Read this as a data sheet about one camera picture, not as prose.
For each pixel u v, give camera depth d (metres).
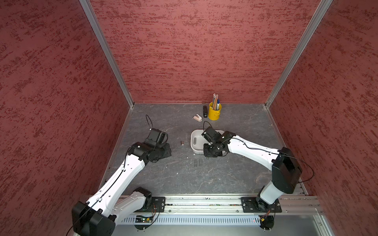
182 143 0.97
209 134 0.66
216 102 1.06
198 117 1.10
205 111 1.14
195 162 0.88
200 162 0.90
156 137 0.58
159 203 0.74
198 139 0.97
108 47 0.87
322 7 0.71
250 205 0.74
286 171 0.44
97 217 0.37
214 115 1.07
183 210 0.73
